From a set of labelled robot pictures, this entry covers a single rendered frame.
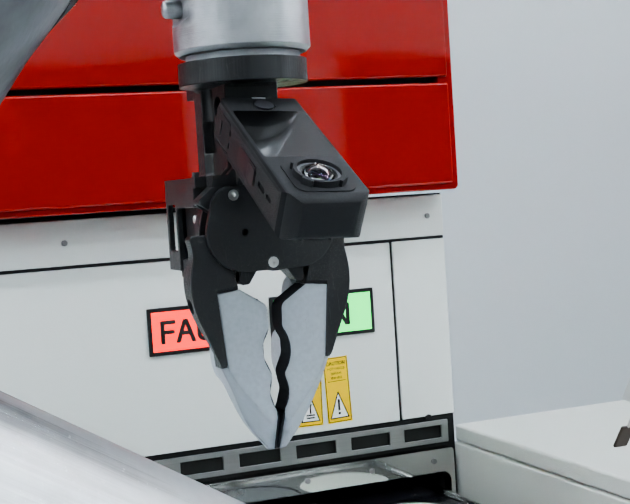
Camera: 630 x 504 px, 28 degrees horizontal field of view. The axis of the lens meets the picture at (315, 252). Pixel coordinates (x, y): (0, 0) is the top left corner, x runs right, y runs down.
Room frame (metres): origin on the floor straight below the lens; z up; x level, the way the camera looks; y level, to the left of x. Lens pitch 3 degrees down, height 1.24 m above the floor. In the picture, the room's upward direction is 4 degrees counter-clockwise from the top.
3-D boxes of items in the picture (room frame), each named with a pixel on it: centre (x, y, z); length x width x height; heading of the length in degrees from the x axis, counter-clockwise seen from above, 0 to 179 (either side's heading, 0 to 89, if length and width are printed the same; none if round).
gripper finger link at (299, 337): (0.70, 0.02, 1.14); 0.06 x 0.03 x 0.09; 22
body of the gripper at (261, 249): (0.70, 0.04, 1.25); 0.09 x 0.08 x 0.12; 22
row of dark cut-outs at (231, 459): (1.29, 0.07, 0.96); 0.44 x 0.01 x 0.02; 112
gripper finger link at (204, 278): (0.67, 0.05, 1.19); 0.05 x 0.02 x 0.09; 112
